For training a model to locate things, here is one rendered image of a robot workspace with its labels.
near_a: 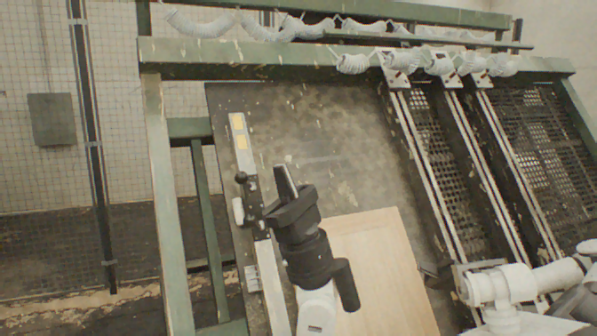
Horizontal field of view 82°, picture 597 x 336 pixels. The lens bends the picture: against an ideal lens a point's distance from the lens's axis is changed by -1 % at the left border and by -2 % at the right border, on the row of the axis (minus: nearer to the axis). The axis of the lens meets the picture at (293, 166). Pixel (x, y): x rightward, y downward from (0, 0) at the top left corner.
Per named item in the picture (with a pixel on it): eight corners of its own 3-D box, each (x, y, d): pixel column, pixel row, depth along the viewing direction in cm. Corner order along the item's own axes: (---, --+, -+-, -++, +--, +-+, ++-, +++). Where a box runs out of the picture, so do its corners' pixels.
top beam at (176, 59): (139, 82, 111) (138, 61, 103) (137, 56, 114) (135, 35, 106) (560, 83, 198) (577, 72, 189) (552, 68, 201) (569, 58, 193)
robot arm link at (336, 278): (290, 244, 69) (306, 292, 72) (280, 277, 59) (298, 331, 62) (346, 234, 67) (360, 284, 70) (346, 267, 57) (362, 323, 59)
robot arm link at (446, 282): (422, 265, 101) (457, 276, 103) (424, 298, 95) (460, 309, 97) (452, 247, 91) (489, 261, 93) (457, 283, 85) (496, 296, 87)
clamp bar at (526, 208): (561, 329, 129) (634, 328, 108) (444, 66, 167) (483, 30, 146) (577, 321, 133) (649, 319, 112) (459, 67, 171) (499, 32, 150)
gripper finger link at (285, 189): (287, 164, 57) (297, 198, 58) (271, 165, 59) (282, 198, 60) (281, 167, 56) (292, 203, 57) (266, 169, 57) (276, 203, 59)
